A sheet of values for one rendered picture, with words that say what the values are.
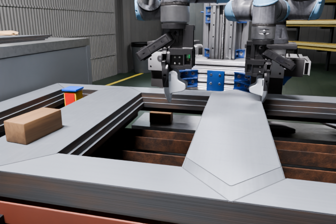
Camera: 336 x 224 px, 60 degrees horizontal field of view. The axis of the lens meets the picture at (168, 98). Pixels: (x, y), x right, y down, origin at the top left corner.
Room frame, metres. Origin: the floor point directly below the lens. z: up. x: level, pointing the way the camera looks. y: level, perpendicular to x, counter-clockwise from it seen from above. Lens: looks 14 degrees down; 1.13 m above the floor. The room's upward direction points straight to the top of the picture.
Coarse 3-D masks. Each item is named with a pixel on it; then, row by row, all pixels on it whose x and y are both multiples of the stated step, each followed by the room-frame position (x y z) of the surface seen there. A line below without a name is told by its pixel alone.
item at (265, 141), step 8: (200, 136) 0.65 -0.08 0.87; (208, 136) 0.65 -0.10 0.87; (216, 136) 0.65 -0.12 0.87; (224, 136) 0.65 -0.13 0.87; (232, 136) 0.65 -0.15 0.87; (240, 136) 0.65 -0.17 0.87; (248, 136) 0.65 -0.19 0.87; (256, 136) 0.65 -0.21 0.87; (264, 136) 0.65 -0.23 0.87; (232, 144) 0.60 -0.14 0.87; (240, 144) 0.60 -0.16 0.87; (248, 144) 0.60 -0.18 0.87; (256, 144) 0.60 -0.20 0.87; (264, 144) 0.60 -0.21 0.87; (272, 144) 0.60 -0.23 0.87
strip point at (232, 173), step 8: (192, 160) 0.52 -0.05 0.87; (200, 160) 0.52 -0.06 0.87; (208, 160) 0.52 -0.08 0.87; (216, 160) 0.52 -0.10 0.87; (224, 160) 0.52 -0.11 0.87; (208, 168) 0.49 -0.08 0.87; (216, 168) 0.49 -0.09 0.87; (224, 168) 0.49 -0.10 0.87; (232, 168) 0.49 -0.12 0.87; (240, 168) 0.49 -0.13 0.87; (248, 168) 0.49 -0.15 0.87; (256, 168) 0.49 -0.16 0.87; (264, 168) 0.49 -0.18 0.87; (272, 168) 0.49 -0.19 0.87; (216, 176) 0.46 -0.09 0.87; (224, 176) 0.46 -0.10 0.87; (232, 176) 0.46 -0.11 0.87; (240, 176) 0.46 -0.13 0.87; (248, 176) 0.46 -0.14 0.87; (232, 184) 0.43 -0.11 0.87
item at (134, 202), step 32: (160, 96) 1.08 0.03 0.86; (192, 96) 1.06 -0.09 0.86; (0, 128) 0.82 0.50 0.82; (96, 128) 0.73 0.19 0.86; (0, 192) 0.48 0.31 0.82; (32, 192) 0.47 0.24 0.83; (64, 192) 0.45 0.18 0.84; (96, 192) 0.44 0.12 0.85; (128, 192) 0.43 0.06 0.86; (160, 192) 0.41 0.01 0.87; (224, 192) 0.41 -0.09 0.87
